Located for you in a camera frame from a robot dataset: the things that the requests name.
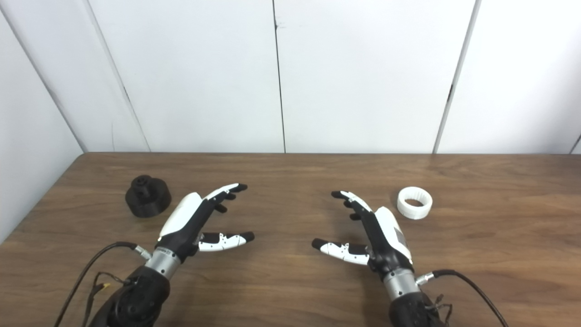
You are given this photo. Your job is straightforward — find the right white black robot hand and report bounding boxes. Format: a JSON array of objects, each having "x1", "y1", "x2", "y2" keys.
[{"x1": 311, "y1": 190, "x2": 414, "y2": 276}]

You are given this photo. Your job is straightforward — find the thin right arm wires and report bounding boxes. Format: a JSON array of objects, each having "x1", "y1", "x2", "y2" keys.
[{"x1": 427, "y1": 294, "x2": 453, "y2": 325}]

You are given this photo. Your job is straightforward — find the thin left arm wires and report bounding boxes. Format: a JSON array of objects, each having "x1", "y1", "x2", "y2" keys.
[{"x1": 82, "y1": 272, "x2": 137, "y2": 327}]

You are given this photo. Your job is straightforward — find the white toothed plastic ring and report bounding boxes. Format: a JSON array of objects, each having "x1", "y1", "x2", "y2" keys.
[{"x1": 397, "y1": 187, "x2": 433, "y2": 220}]

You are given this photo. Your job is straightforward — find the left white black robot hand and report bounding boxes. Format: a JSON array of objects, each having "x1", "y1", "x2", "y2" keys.
[{"x1": 156, "y1": 183, "x2": 256, "y2": 264}]

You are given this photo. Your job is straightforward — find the thick black right wrist cable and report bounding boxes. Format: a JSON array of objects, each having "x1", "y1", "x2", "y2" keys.
[{"x1": 415, "y1": 269, "x2": 510, "y2": 327}]

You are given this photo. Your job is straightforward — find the thick black wrist cable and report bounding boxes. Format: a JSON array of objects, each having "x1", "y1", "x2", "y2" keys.
[
  {"x1": 415, "y1": 269, "x2": 510, "y2": 327},
  {"x1": 54, "y1": 242, "x2": 153, "y2": 327}
]

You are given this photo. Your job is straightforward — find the thick black left wrist cable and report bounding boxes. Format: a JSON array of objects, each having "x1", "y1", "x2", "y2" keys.
[{"x1": 54, "y1": 242, "x2": 153, "y2": 327}]

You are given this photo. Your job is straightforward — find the round black plastic part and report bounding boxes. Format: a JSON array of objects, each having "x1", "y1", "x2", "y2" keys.
[{"x1": 125, "y1": 175, "x2": 172, "y2": 218}]

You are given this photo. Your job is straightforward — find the thin arm wires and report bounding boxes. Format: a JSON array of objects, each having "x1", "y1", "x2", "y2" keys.
[
  {"x1": 427, "y1": 294, "x2": 453, "y2": 325},
  {"x1": 82, "y1": 272, "x2": 137, "y2": 327}
]

